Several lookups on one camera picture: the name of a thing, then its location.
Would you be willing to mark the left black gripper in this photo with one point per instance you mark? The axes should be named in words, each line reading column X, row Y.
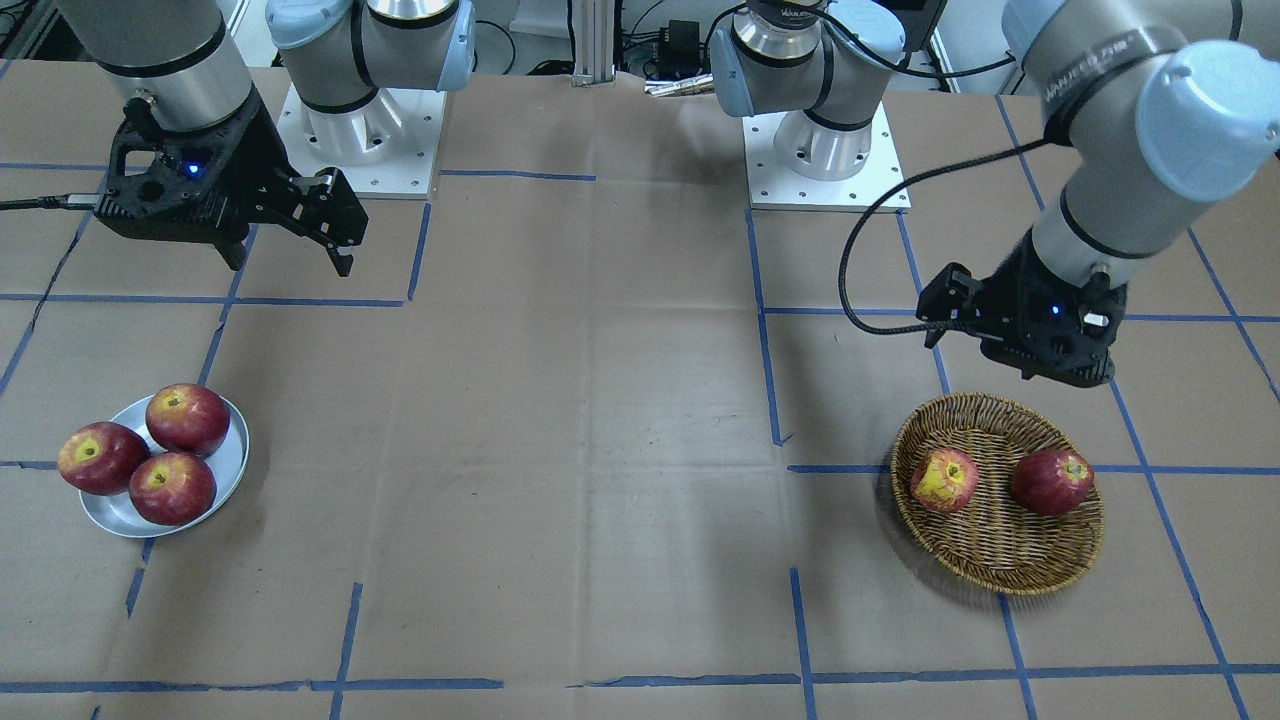
column 1012, row 290

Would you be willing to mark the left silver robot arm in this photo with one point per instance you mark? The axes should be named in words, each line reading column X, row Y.
column 1171, row 106

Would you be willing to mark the black power adapter box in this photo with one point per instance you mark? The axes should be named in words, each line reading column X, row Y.
column 679, row 51

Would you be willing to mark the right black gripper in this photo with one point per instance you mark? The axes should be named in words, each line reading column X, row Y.
column 258, row 150

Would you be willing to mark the red apple plate front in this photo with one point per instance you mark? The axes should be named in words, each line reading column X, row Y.
column 172, row 489

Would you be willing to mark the red yellow apple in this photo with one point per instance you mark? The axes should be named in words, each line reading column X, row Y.
column 945, row 480

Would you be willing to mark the red apple plate back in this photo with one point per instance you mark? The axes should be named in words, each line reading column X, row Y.
column 100, row 459
column 187, row 418

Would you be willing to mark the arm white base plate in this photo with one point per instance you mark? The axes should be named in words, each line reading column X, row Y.
column 390, row 160
column 880, row 185

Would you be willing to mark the light blue plate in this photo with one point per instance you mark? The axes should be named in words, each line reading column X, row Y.
column 117, row 515

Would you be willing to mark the dark red apple in basket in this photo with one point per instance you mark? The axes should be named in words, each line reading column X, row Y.
column 1052, row 482

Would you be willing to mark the red apple plate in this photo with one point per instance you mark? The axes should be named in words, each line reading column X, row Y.
column 100, row 459
column 172, row 489
column 187, row 418

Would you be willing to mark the woven wicker basket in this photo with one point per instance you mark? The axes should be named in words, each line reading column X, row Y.
column 993, row 542

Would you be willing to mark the aluminium frame post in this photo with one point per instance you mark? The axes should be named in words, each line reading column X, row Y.
column 593, row 37

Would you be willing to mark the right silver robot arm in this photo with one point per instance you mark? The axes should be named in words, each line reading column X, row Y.
column 181, row 54

